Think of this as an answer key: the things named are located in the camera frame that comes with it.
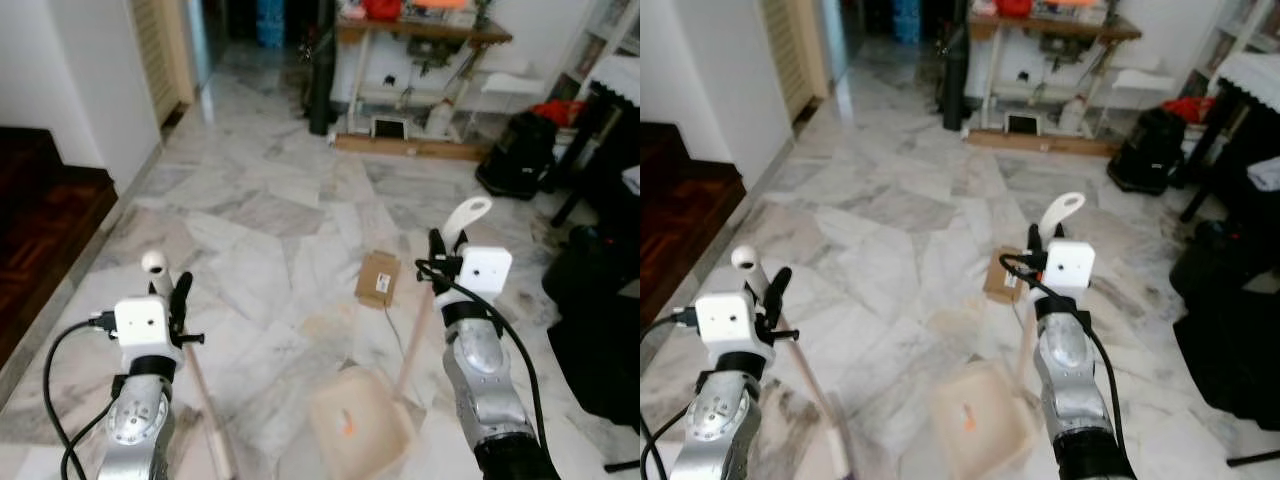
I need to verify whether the wooden handled broom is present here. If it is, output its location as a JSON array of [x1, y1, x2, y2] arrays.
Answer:
[[140, 249, 240, 480], [729, 244, 858, 480]]

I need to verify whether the beige long handled dustpan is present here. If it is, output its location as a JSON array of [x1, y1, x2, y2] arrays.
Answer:
[[306, 196, 494, 480], [927, 191, 1087, 480]]

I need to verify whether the flat brown cardboard box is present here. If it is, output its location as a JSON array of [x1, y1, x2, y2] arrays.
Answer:
[[354, 251, 404, 310], [982, 246, 1032, 305]]

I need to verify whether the black bag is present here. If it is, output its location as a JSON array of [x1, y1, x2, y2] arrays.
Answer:
[[1106, 106, 1187, 197], [474, 109, 560, 202]]

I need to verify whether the white plastic jug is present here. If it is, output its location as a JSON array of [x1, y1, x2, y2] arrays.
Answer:
[[1059, 94, 1090, 135], [424, 99, 457, 140]]

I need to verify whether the large black suitcase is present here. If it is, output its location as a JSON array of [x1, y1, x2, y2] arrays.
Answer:
[[544, 224, 641, 433], [1168, 218, 1280, 433]]

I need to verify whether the black table leg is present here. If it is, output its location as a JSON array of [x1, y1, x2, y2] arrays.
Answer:
[[1179, 82, 1253, 224], [549, 85, 623, 228]]

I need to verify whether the red cloth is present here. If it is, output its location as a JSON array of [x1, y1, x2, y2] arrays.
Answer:
[[1159, 94, 1218, 125], [529, 97, 588, 128]]

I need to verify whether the tall black cylinder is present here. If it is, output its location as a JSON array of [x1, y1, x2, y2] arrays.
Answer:
[[307, 0, 340, 137], [939, 0, 970, 134]]

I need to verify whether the cluttered wooden table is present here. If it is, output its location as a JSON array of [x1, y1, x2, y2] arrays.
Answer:
[[334, 10, 514, 141], [964, 8, 1144, 137]]

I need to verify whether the slatted wooden door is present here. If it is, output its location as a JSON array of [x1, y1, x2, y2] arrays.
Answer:
[[129, 0, 197, 128], [761, 0, 832, 123]]

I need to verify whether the blue crate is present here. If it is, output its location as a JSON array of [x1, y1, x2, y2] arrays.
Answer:
[[254, 0, 287, 50], [889, 0, 922, 47]]

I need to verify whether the white shelf unit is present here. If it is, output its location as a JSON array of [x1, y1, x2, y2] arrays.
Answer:
[[1194, 0, 1280, 97], [559, 0, 641, 101]]

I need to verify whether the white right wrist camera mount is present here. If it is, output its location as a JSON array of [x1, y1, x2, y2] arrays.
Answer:
[[1043, 239, 1097, 300], [457, 245, 514, 302]]

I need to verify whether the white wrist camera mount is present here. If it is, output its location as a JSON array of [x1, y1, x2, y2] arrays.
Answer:
[[1043, 239, 1097, 300], [694, 291, 767, 373], [112, 295, 185, 377], [457, 245, 514, 302]]

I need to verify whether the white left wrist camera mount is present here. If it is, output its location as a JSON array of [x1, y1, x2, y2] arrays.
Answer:
[[112, 295, 185, 377], [694, 291, 767, 373]]

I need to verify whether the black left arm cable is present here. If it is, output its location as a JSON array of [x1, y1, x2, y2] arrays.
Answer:
[[41, 311, 121, 480], [640, 308, 701, 480]]

